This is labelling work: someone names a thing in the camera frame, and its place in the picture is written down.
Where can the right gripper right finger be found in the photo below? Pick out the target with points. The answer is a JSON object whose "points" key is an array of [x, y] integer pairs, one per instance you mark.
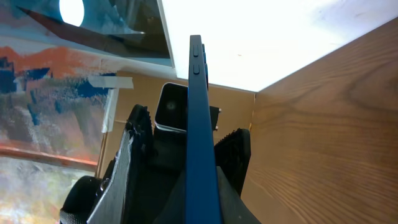
{"points": [[233, 209]]}

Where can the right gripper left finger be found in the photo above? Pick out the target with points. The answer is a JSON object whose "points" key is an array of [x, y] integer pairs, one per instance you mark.
{"points": [[174, 210]]}

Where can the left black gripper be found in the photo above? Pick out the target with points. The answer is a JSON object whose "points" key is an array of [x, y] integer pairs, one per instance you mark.
{"points": [[140, 178]]}

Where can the blue Samsung smartphone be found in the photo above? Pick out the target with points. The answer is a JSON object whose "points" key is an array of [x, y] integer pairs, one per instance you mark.
{"points": [[202, 200]]}

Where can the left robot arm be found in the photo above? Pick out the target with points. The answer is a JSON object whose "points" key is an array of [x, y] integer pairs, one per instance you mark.
{"points": [[80, 200]]}

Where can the colourful abstract wall painting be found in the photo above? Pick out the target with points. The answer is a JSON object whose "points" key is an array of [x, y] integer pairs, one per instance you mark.
{"points": [[59, 66]]}

